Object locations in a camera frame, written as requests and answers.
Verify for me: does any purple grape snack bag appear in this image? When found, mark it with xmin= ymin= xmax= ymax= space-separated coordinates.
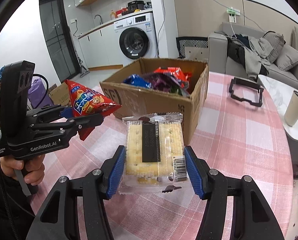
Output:
xmin=141 ymin=73 xmax=189 ymax=97

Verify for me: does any brown SF cardboard box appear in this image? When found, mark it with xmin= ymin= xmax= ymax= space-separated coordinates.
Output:
xmin=100 ymin=58 xmax=209 ymax=145

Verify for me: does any person's left hand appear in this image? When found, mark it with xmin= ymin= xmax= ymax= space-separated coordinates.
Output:
xmin=0 ymin=154 xmax=45 ymax=186

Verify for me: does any grey sofa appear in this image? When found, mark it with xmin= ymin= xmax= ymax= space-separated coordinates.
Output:
xmin=208 ymin=23 xmax=298 ymax=89

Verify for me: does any black patterned chair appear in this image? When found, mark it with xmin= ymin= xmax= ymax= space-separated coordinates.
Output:
xmin=176 ymin=36 xmax=209 ymax=61

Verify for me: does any red spicy snack packet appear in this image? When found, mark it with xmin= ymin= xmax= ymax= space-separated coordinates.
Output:
xmin=154 ymin=67 xmax=192 ymax=89

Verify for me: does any grey cushion right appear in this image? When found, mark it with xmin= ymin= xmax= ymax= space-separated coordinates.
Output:
xmin=275 ymin=44 xmax=298 ymax=71

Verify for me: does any grey cushion left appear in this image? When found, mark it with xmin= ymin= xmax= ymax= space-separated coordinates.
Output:
xmin=263 ymin=31 xmax=285 ymax=63

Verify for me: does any white coffee table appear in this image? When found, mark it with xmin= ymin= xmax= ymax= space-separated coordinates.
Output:
xmin=258 ymin=75 xmax=298 ymax=163

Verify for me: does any cardboard box on floor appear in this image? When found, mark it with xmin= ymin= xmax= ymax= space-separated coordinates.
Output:
xmin=49 ymin=82 xmax=71 ymax=106

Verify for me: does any clear cracker packet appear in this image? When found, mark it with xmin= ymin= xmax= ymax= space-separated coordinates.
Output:
xmin=119 ymin=112 xmax=189 ymax=194

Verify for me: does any white wall power strip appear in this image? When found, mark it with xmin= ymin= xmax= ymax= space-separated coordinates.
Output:
xmin=226 ymin=7 xmax=241 ymax=23

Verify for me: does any clothes pile on sofa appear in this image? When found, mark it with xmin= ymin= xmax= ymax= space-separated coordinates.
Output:
xmin=227 ymin=34 xmax=273 ymax=81

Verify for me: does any beige tumbler cup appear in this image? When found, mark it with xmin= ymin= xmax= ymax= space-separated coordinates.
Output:
xmin=284 ymin=90 xmax=298 ymax=126

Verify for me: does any black plastic frame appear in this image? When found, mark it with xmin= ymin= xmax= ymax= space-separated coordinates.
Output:
xmin=229 ymin=77 xmax=264 ymax=108

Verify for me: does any white washing machine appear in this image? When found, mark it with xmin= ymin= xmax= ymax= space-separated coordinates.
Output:
xmin=114 ymin=10 xmax=158 ymax=66

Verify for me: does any grey cushion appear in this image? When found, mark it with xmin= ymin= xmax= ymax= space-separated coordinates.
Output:
xmin=275 ymin=44 xmax=298 ymax=71
xmin=263 ymin=31 xmax=285 ymax=63

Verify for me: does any red cone chips bag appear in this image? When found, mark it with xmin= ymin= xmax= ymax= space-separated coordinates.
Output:
xmin=64 ymin=78 xmax=122 ymax=141

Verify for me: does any blue cookie packet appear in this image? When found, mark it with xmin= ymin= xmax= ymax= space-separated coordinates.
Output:
xmin=123 ymin=74 xmax=152 ymax=89

